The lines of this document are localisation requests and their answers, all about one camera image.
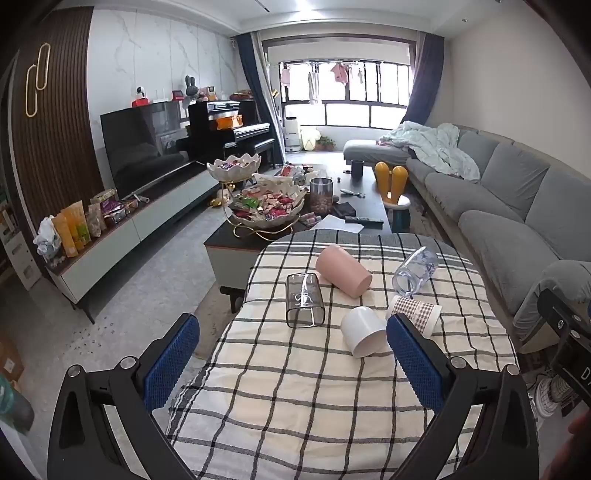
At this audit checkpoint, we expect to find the white air purifier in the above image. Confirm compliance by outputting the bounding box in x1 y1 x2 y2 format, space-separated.
283 117 301 152

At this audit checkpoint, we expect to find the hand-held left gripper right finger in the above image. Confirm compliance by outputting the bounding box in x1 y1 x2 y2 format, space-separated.
386 313 541 480

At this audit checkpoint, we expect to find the white round heater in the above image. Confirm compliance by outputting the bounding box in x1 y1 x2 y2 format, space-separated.
526 368 583 419

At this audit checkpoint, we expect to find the white cup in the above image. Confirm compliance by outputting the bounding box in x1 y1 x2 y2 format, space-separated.
341 305 389 358

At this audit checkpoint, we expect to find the window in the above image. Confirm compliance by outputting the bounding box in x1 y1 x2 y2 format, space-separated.
277 59 413 129

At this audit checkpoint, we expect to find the yellow rabbit-ear stool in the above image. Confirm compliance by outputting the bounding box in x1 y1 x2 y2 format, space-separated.
374 161 412 232

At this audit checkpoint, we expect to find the white two-tier candy dish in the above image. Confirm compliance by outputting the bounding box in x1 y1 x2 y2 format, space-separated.
206 154 308 241

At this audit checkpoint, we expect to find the black white checked tablecloth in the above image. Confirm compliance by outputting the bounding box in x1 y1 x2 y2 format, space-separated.
165 229 520 480

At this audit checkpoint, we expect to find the clear grey glass cup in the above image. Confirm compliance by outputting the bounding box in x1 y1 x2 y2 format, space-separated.
286 272 327 329

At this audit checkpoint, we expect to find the black piano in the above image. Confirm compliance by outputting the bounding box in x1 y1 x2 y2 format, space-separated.
187 99 278 169

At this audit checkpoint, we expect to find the glass jar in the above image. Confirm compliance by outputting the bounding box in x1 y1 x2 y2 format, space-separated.
309 177 334 216

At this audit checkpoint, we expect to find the clear blue-print glass cup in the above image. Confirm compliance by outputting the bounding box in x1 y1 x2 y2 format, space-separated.
392 246 440 296

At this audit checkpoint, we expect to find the cardboard box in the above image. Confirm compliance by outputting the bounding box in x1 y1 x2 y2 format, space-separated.
0 330 25 385

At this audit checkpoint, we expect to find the purple snack packet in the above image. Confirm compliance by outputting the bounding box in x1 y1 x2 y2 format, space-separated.
90 188 129 228

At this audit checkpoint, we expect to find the dark coffee table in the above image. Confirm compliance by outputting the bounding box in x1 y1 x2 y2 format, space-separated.
204 162 393 315

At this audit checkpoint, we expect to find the blue curtain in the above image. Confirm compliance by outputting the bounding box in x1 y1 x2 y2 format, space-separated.
405 34 445 127
237 33 285 168

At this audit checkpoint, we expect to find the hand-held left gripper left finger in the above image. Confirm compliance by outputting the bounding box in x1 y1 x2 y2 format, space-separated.
46 313 204 480

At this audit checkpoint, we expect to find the pink cup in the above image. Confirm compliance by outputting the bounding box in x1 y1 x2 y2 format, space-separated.
315 244 373 299

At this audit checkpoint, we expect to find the person's right hand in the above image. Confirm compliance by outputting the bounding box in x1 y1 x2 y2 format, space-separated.
551 407 591 480

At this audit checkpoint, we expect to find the light green blanket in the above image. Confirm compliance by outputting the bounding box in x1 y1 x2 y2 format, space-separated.
379 121 482 184

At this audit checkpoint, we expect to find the brown snack bag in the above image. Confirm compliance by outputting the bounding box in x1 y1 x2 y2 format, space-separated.
87 203 105 239

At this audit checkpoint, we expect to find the white tv cabinet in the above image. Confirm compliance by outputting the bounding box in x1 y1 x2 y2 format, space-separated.
44 161 221 325

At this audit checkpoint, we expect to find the black television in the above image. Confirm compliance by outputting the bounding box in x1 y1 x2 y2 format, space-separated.
100 100 192 200

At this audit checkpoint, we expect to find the gold loop wall ornament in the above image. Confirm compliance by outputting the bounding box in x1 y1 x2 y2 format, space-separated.
24 42 52 117

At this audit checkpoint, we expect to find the white plastic bag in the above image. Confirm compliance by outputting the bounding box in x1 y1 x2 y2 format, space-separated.
36 215 63 260

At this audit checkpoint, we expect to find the grey sofa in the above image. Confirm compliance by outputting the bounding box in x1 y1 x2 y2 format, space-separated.
343 122 591 344

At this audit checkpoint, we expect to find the checkered paper cup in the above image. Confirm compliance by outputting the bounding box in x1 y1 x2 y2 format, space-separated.
386 295 443 335

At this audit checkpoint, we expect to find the orange snack bag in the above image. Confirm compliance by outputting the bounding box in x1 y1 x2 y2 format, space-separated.
62 202 92 252
51 213 80 258

